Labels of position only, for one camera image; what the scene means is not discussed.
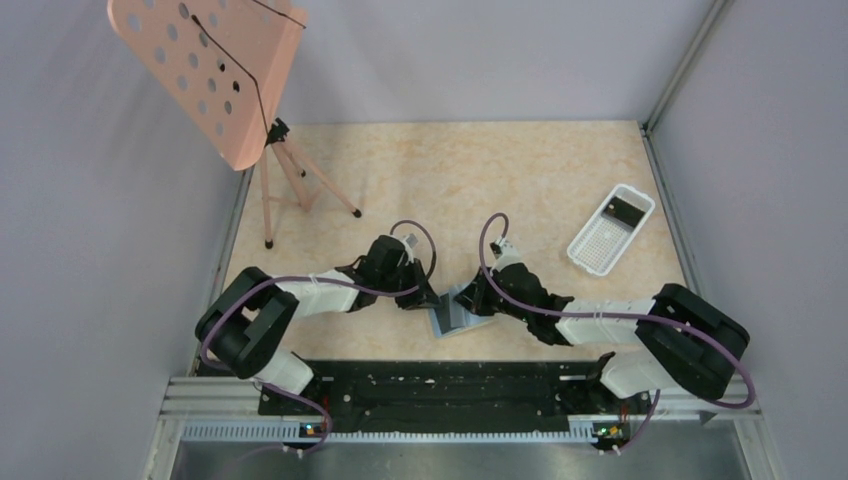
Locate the aluminium corner post right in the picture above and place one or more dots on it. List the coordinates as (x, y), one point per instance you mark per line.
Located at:
(718, 9)

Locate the aluminium frame rail front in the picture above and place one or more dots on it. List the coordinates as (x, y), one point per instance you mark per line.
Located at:
(226, 409)

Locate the black item in basket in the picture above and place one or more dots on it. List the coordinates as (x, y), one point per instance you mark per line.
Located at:
(624, 213)

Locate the white perforated plastic basket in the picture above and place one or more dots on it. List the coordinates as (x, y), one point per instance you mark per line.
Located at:
(601, 242)

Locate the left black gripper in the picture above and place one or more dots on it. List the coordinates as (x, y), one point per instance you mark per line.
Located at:
(421, 297)

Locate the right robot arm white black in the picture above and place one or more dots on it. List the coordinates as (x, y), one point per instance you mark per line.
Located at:
(678, 338)

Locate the beige card holder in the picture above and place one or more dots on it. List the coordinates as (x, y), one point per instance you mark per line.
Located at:
(449, 318)

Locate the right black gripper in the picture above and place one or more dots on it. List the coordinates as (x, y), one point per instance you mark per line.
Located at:
(474, 297)

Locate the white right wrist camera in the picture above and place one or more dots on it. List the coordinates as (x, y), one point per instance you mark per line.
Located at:
(505, 253)

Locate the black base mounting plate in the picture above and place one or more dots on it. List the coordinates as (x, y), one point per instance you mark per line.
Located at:
(453, 396)

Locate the aluminium side rail left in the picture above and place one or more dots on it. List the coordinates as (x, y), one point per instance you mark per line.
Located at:
(234, 213)

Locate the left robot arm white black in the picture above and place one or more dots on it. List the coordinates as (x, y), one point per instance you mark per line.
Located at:
(248, 344)

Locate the pink perforated music stand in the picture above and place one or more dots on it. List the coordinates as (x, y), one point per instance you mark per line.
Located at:
(226, 64)

